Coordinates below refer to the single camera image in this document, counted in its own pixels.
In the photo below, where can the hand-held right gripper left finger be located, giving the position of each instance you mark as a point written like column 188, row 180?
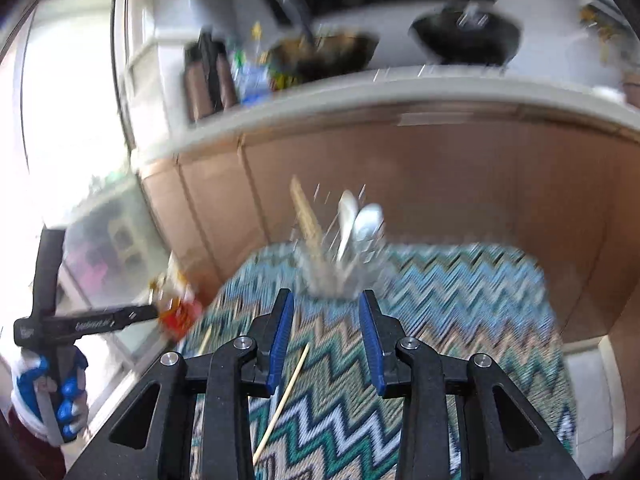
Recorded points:
column 280, row 340

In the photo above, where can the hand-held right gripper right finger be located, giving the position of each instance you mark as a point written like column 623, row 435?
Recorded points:
column 372, row 340

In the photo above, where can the pale wooden chopstick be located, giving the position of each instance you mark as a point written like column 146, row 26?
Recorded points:
column 204, row 344
column 278, row 410

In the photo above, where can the white spoon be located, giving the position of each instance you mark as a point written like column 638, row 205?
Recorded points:
column 347, row 210
column 369, row 220

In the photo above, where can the bunch of wooden chopsticks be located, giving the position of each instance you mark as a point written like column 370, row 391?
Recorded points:
column 307, row 220

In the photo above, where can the person's left forearm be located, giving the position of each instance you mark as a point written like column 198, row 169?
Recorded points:
column 30, row 455

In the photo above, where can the person's left hand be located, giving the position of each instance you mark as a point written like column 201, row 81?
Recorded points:
column 72, row 410

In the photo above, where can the pink plastic stool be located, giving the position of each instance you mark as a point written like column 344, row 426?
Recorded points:
column 82, row 265

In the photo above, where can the zigzag patterned cloth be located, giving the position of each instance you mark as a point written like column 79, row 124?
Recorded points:
column 450, row 310

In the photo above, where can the orange bottle red label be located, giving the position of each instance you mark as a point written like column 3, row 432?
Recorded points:
column 177, row 315

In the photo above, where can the bronze lower cabinets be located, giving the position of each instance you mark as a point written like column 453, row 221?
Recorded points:
column 450, row 185

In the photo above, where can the sliding glass door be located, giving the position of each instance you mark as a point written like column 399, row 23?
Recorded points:
column 65, row 110

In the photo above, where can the blue and white bag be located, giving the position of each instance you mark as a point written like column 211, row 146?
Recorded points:
column 252, row 82

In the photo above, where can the dark bottle yellow label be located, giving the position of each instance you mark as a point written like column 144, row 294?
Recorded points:
column 282, row 80

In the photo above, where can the bronze and black kettle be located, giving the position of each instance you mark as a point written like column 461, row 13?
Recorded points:
column 200, row 85

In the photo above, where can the bronze wok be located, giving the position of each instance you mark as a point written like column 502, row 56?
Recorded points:
column 330, row 55

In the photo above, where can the clear oil bottle yellow cap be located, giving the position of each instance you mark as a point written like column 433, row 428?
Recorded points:
column 256, row 40

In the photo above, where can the black wok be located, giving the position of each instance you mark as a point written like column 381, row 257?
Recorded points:
column 465, row 40

